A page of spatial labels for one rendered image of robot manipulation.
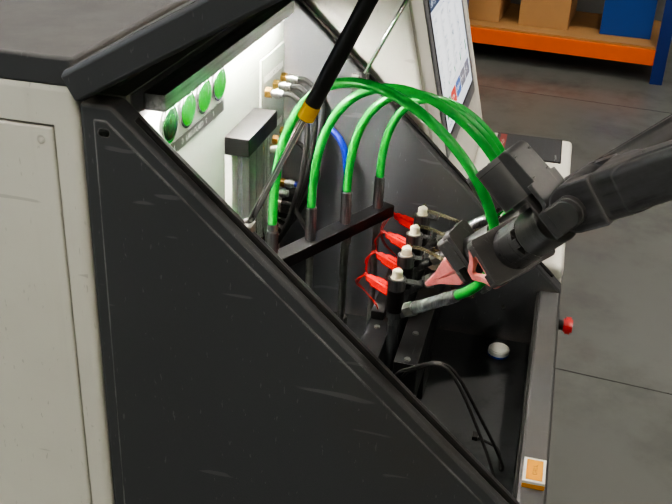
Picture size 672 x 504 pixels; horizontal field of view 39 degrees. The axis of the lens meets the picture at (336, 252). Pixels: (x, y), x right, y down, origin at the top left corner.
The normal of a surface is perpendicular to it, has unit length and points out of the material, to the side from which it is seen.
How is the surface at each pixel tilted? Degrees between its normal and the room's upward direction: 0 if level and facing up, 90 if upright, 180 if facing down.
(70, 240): 90
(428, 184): 90
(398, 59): 90
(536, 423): 0
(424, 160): 90
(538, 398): 0
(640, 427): 0
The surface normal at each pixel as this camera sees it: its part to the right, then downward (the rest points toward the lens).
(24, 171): -0.24, 0.44
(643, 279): 0.04, -0.89
